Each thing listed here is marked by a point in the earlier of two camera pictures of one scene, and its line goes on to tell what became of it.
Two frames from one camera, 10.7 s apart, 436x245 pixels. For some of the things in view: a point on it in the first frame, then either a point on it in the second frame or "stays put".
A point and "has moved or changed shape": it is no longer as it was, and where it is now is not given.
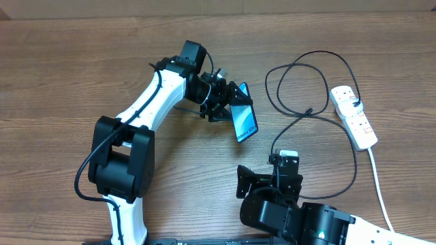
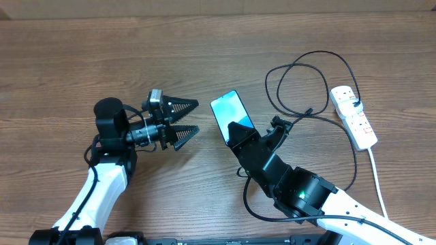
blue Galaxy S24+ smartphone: [244, 118] has moved or changed shape
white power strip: [357, 126] stays put
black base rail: [253, 241] stays put
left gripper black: [225, 96] → [163, 122]
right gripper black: [261, 180] → [238, 139]
